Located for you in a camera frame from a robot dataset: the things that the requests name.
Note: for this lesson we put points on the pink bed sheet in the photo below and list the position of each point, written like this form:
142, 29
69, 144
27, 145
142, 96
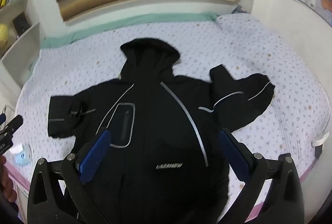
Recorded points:
259, 208

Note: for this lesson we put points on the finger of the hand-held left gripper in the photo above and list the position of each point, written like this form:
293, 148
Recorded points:
14, 123

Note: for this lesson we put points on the green bed sheet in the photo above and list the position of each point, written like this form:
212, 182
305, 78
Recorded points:
103, 27

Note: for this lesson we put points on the dark box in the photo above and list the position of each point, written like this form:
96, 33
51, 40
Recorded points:
21, 23

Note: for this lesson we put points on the person's left hand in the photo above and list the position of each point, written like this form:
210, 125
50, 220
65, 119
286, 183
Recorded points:
7, 182

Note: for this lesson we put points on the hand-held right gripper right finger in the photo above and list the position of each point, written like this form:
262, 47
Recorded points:
233, 152

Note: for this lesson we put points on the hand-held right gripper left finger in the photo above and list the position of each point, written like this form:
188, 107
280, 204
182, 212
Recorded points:
95, 154

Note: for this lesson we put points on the floral bed quilt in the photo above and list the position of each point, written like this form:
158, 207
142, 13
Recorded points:
233, 58

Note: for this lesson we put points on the black hooded jacket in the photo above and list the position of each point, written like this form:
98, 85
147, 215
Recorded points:
166, 110

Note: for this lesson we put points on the yellow round object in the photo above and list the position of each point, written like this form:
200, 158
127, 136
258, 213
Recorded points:
3, 33

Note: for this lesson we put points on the white bookshelf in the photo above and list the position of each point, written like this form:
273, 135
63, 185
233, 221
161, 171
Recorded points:
19, 47

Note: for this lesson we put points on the blue white packet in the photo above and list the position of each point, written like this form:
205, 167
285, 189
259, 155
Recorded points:
23, 156

